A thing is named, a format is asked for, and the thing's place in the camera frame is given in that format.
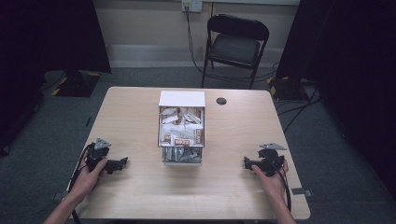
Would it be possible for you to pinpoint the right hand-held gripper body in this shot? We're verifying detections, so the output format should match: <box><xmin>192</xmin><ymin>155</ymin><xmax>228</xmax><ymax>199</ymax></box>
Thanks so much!
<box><xmin>257</xmin><ymin>142</ymin><xmax>288</xmax><ymax>177</ymax></box>

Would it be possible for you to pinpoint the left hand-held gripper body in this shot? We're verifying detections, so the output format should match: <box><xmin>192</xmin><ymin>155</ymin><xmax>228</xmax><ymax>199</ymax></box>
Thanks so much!
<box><xmin>85</xmin><ymin>137</ymin><xmax>112</xmax><ymax>173</ymax></box>

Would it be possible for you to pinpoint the person's right hand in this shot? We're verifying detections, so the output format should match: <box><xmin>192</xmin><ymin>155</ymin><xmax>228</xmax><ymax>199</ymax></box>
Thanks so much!
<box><xmin>251</xmin><ymin>159</ymin><xmax>290</xmax><ymax>203</ymax></box>

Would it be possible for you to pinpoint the person's left hand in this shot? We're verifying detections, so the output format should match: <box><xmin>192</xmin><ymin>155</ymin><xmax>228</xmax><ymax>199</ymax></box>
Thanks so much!
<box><xmin>69</xmin><ymin>157</ymin><xmax>108</xmax><ymax>203</ymax></box>

